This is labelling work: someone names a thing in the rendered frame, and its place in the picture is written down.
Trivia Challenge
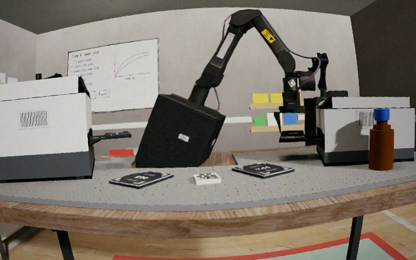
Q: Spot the brown bottle with blue cap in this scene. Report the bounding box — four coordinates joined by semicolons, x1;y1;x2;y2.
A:
369;109;394;171

